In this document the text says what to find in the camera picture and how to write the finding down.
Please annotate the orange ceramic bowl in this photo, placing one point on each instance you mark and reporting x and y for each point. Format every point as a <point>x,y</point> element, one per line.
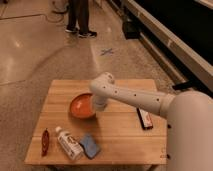
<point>81,106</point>

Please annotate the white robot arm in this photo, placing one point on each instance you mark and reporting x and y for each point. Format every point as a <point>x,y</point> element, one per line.
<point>189,114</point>

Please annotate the black red rectangular box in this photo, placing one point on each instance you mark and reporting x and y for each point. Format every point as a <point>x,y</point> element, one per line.
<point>145,119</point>

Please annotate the wooden table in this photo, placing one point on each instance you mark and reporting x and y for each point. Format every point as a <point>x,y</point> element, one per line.
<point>117,130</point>

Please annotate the black box on floor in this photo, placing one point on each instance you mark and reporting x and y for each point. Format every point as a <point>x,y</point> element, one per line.
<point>130,30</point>

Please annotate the blue sponge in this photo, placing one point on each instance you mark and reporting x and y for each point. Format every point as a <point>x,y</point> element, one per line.
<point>91,148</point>

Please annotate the white plastic bottle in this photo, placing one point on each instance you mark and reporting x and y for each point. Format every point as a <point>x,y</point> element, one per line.
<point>72,148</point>

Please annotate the red chili pepper toy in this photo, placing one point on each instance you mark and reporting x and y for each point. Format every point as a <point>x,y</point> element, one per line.
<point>45,142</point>

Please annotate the person's legs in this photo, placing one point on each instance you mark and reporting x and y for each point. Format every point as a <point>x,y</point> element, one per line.
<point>78,18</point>

